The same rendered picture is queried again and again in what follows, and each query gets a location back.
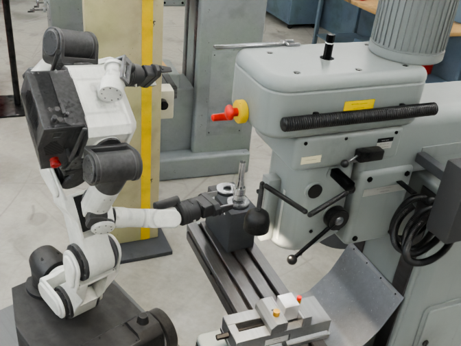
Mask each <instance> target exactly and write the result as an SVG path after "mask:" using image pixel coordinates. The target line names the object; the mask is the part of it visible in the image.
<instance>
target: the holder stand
mask: <svg viewBox="0 0 461 346"><path fill-rule="evenodd" d="M235 185H236V184H235V183H234V182H230V183H220V184H219V185H212V186H208V192H211V191H215V190H217V196H214V197H213V199H215V200H216V201H217V202H218V203H219V204H220V206H222V205H228V204H231V203H232V204H234V205H233V209H231V210H229V211H227V212H225V213H223V214H221V216H215V217H213V216H209V217H207V218H206V220H205V223H206V224H207V226H208V227H209V228H210V230H211V231H212V232H213V234H214V235H215V237H216V238H217V239H218V241H219V242H220V244H221V245H222V246H223V247H224V249H225V250H226V252H227V253H230V252H233V251H238V250H241V249H246V248H249V247H252V246H253V243H254V238H255V236H254V235H250V234H248V233H246V232H245V231H244V228H243V226H244V217H245V215H246V214H247V212H248V210H249V209H251V208H253V207H255V206H254V204H253V203H252V202H251V201H250V200H249V199H248V197H247V196H246V195H245V199H244V203H243V204H240V205H238V204H235V203H234V202H233V190H234V186H235Z"/></svg>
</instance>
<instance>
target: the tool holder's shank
mask: <svg viewBox="0 0 461 346"><path fill-rule="evenodd" d="M245 167H246V162H245V161H240V162H239V172H238V179H237V183H236V186H237V187H238V188H242V187H243V186H244V174H245Z"/></svg>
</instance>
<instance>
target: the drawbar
mask: <svg viewBox="0 0 461 346"><path fill-rule="evenodd" d="M334 40H335V34H331V33H328V34H327V37H326V42H327V43H334ZM333 45H334V44H332V45H329V44H326V43H325V46H324V53H323V57H322V59H324V60H331V56H332V51H333Z"/></svg>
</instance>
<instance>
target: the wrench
mask: <svg viewBox="0 0 461 346"><path fill-rule="evenodd" d="M284 45H285V46H286V47H297V46H300V43H295V42H294V39H287V40H280V41H276V42H263V43H240V44H227V45H214V46H213V48H215V49H238V48H249V47H272V46H284Z"/></svg>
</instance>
